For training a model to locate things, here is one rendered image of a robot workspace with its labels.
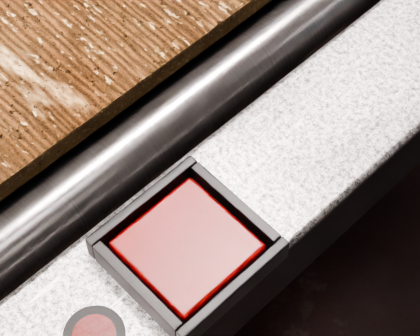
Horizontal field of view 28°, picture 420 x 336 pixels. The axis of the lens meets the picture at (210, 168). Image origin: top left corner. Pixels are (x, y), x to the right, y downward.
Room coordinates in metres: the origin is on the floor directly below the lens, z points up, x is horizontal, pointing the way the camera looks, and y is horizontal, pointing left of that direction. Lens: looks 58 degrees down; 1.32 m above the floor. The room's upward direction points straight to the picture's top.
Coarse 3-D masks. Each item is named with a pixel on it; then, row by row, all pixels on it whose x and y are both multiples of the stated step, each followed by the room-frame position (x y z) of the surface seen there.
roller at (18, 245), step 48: (288, 0) 0.38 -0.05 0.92; (336, 0) 0.38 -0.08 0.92; (240, 48) 0.34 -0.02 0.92; (288, 48) 0.35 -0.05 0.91; (192, 96) 0.30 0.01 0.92; (240, 96) 0.31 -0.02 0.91; (96, 144) 0.27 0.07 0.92; (144, 144) 0.27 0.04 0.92; (192, 144) 0.28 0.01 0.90; (48, 192) 0.24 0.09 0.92; (96, 192) 0.24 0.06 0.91; (0, 240) 0.21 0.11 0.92; (48, 240) 0.21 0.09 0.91; (0, 288) 0.19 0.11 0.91
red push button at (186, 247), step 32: (192, 192) 0.23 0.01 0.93; (160, 224) 0.21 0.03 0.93; (192, 224) 0.21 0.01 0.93; (224, 224) 0.21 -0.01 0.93; (128, 256) 0.19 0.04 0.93; (160, 256) 0.19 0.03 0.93; (192, 256) 0.19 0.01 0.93; (224, 256) 0.19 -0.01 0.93; (256, 256) 0.19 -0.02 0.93; (160, 288) 0.17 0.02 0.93; (192, 288) 0.17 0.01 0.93
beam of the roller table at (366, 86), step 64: (384, 0) 0.39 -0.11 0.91; (320, 64) 0.33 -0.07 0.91; (384, 64) 0.33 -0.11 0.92; (256, 128) 0.28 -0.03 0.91; (320, 128) 0.28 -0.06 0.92; (384, 128) 0.28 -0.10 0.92; (256, 192) 0.24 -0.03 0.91; (320, 192) 0.24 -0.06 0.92; (384, 192) 0.27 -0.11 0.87; (64, 256) 0.20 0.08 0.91; (0, 320) 0.16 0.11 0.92; (64, 320) 0.16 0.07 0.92; (128, 320) 0.16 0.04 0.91
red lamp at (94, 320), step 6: (84, 318) 0.16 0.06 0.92; (90, 318) 0.16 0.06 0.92; (96, 318) 0.16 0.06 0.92; (102, 318) 0.16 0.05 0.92; (108, 318) 0.16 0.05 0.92; (78, 324) 0.16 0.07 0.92; (84, 324) 0.16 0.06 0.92; (90, 324) 0.16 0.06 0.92; (96, 324) 0.16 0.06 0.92; (102, 324) 0.16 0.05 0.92; (108, 324) 0.16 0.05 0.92; (78, 330) 0.16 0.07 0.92; (84, 330) 0.16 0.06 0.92; (90, 330) 0.16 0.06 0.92; (96, 330) 0.16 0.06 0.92; (102, 330) 0.16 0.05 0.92; (108, 330) 0.16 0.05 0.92; (114, 330) 0.16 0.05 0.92
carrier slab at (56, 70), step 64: (0, 0) 0.37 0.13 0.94; (64, 0) 0.37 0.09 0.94; (128, 0) 0.37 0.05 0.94; (192, 0) 0.37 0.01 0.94; (256, 0) 0.37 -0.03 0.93; (0, 64) 0.31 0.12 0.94; (64, 64) 0.31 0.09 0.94; (128, 64) 0.31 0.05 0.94; (0, 128) 0.27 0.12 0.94; (64, 128) 0.27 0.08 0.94; (0, 192) 0.23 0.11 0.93
